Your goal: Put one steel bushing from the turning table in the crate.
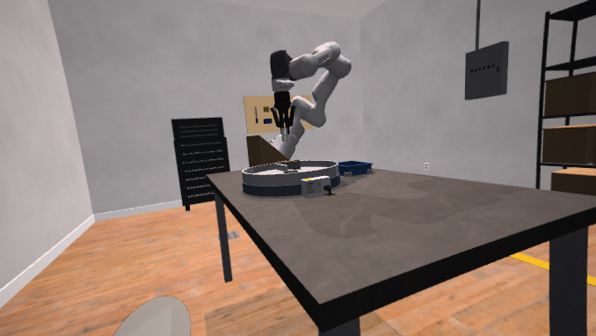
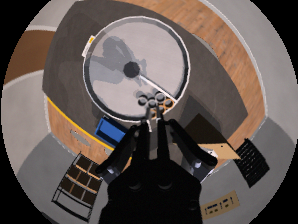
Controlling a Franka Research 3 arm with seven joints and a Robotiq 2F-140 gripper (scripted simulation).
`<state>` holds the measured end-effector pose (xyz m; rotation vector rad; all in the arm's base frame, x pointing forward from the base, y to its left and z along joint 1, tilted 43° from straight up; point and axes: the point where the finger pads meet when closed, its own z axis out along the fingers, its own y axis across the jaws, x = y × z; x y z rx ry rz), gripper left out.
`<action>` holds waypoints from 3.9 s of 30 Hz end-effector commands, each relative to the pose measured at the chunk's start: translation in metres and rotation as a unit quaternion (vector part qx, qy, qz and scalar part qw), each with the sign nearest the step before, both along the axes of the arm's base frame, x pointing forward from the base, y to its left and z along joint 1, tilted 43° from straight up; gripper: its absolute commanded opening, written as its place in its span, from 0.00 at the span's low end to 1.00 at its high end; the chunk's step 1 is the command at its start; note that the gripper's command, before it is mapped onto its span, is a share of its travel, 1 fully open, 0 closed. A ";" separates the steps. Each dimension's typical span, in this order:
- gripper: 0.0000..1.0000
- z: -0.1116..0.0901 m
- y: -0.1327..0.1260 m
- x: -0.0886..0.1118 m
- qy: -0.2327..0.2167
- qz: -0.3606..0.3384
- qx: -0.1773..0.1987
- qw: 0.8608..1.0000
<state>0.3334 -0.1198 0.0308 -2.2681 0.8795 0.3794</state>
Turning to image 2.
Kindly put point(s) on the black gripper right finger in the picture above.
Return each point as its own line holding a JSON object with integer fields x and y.
{"x": 202, "y": 163}

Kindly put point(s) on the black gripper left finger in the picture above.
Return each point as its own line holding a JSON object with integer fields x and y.
{"x": 125, "y": 148}

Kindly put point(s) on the blue crate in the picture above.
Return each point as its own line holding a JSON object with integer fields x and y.
{"x": 110, "y": 130}

